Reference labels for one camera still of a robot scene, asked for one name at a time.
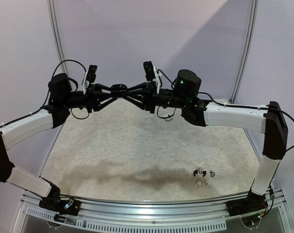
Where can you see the aluminium right corner post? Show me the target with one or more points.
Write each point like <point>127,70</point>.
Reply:
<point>246,49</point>

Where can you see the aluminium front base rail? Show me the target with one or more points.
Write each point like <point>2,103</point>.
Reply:
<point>197,216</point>

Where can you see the aluminium corner post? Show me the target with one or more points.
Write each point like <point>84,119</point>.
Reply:
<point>246,49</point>
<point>55,29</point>

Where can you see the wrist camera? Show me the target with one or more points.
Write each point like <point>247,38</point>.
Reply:
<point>89,77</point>
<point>152,75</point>

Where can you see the black gold earbud charging case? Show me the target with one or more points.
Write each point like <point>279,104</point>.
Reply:
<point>119,88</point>

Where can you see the aluminium left corner post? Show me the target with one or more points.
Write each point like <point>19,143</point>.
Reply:
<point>55,29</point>

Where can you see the white earbud charging case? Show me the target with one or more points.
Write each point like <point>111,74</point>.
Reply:
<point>169,118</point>

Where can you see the purple earbud right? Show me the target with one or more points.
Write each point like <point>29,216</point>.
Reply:
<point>212,174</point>

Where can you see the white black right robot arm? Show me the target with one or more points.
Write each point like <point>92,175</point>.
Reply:
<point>266,119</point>

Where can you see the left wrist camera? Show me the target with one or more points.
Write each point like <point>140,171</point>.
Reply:
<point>89,77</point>

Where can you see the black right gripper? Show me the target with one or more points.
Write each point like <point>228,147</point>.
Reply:
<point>150,97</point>

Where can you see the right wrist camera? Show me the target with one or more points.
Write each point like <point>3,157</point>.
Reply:
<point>152,75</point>

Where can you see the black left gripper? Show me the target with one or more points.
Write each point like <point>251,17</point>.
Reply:
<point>94,96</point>

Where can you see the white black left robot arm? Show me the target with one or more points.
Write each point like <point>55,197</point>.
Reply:
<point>62,99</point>

